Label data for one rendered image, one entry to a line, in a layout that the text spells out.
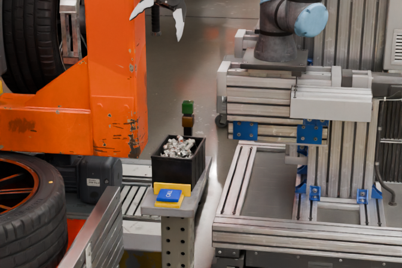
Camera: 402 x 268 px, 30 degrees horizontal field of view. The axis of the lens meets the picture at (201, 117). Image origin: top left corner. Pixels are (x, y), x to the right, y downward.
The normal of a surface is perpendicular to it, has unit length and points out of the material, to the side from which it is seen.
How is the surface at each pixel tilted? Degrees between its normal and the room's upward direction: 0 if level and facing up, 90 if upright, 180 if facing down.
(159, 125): 0
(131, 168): 0
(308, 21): 98
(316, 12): 97
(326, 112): 90
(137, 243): 0
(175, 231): 90
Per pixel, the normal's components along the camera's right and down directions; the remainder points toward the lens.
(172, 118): 0.00, -0.94
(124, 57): -0.15, 0.34
